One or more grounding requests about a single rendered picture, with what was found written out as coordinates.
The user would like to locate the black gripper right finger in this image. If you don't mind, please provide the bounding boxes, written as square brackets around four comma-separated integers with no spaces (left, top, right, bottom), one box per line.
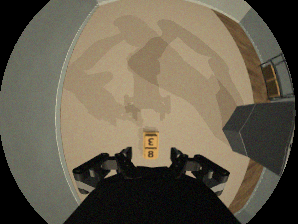
[162,147,230,196]

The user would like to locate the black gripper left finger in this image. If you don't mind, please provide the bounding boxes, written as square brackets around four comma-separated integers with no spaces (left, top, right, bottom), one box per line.
[72,147,142,194]

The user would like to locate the tan calendar cube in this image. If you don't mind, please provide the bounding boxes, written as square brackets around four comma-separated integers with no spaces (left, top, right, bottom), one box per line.
[145,147,157,159]
[145,134,157,148]

